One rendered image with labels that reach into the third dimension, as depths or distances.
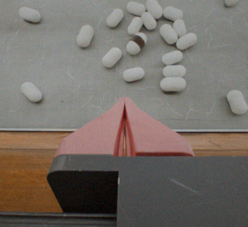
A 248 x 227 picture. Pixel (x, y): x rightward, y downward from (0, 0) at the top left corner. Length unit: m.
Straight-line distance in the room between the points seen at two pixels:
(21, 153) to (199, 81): 0.27
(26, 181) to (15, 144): 0.05
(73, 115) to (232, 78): 0.25
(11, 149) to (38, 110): 0.06
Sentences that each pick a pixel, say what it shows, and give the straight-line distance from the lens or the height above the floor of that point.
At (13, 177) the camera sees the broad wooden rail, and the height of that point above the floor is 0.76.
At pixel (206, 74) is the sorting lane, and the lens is 0.29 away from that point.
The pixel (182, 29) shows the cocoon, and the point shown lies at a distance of 0.30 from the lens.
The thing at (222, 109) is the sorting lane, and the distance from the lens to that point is 0.28.
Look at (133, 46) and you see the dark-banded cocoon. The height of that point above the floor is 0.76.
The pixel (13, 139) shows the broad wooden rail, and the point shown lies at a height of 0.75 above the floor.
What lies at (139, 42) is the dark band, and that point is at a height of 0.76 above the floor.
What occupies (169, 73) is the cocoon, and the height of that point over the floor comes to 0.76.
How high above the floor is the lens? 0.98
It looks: 76 degrees down
